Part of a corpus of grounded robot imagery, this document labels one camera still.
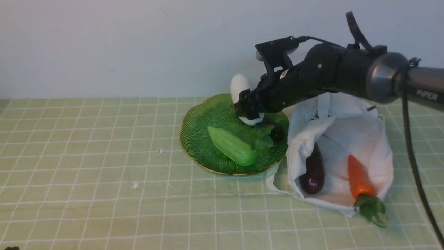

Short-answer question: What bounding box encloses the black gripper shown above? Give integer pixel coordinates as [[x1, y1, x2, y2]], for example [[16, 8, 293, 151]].
[[234, 43, 344, 120]]

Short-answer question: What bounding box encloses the white toy radish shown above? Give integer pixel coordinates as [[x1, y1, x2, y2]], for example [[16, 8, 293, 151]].
[[229, 73, 275, 151]]

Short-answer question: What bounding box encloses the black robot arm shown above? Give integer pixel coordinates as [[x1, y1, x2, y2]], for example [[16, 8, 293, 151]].
[[230, 43, 443, 120]]

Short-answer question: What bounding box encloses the dark eggplant in bag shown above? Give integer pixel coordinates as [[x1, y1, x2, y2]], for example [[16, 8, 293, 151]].
[[299, 142, 325, 195]]

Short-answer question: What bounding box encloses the white cloth bag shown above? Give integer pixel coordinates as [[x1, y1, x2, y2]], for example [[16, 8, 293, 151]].
[[265, 93, 394, 217]]

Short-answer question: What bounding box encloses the green glass plate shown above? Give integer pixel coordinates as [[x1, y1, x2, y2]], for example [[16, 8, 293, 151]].
[[180, 94, 289, 176]]

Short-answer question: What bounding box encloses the dark eggplant on plate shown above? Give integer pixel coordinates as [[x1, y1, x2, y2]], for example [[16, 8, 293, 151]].
[[262, 117, 286, 144]]

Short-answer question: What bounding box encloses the green toy cucumber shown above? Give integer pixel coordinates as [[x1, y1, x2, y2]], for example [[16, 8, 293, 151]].
[[207, 126, 257, 166]]

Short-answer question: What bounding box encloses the orange toy carrot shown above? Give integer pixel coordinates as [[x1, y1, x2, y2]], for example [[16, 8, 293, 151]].
[[347, 155, 389, 228]]

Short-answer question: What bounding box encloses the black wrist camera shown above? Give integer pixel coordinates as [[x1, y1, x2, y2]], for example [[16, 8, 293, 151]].
[[255, 36, 301, 76]]

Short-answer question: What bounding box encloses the black cable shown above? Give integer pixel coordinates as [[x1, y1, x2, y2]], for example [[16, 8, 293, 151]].
[[298, 11, 444, 248]]

